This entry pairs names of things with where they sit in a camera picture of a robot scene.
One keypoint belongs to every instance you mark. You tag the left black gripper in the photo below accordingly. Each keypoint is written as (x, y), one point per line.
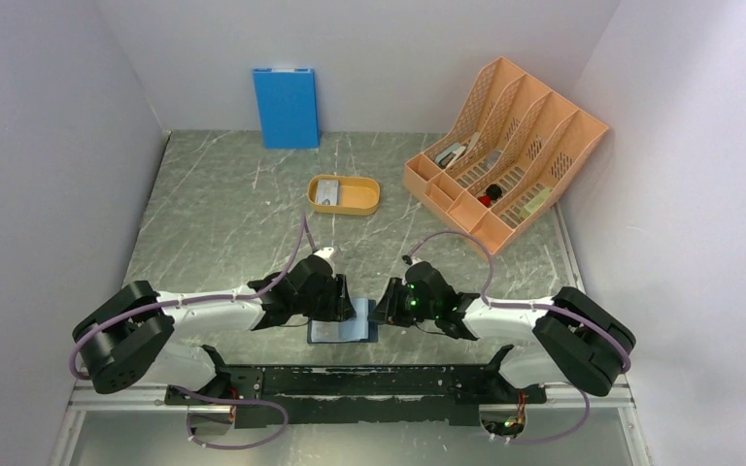
(339, 305)

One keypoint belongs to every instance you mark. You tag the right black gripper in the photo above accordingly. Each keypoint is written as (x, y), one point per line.
(388, 310)

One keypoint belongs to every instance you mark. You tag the navy blue card holder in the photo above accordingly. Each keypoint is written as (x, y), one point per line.
(356, 330)

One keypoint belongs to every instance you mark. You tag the orange oval tray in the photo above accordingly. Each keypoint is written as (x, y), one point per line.
(359, 196)

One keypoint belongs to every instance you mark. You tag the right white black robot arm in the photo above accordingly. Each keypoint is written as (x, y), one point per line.
(565, 338)

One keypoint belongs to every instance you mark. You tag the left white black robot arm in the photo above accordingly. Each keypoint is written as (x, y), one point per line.
(138, 334)

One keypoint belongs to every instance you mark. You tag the silver VIP card stack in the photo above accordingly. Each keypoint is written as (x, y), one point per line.
(327, 192)

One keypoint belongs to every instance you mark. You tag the red black stamp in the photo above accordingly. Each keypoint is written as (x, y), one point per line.
(492, 193)

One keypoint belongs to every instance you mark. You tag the grey stapler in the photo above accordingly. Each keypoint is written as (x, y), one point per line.
(451, 153)

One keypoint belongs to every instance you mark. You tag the green sticky note pad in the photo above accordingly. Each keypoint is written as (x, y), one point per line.
(530, 206)

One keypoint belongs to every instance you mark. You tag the grey item in organizer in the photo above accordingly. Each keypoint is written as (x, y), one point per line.
(491, 159)

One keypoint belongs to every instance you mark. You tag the orange desk file organizer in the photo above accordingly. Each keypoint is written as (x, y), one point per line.
(545, 141)

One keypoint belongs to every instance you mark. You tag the blue folder box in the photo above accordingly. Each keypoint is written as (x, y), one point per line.
(287, 107)

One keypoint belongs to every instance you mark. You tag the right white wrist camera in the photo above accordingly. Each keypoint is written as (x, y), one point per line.
(412, 261)

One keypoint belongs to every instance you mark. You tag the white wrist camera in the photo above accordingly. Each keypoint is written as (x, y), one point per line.
(412, 261)
(327, 253)

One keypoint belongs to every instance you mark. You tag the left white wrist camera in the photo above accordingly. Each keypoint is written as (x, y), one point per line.
(327, 253)

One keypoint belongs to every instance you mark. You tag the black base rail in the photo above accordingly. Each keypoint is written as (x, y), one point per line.
(369, 393)

